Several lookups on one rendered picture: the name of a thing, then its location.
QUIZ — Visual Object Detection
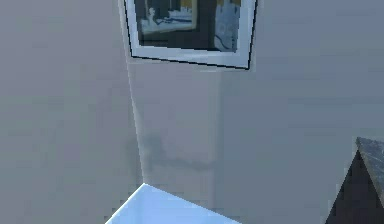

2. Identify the white framed wall picture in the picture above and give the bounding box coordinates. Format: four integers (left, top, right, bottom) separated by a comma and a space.
123, 0, 259, 71

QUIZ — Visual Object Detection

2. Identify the dark cabinet with marble top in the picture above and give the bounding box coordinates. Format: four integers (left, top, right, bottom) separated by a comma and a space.
324, 136, 384, 224

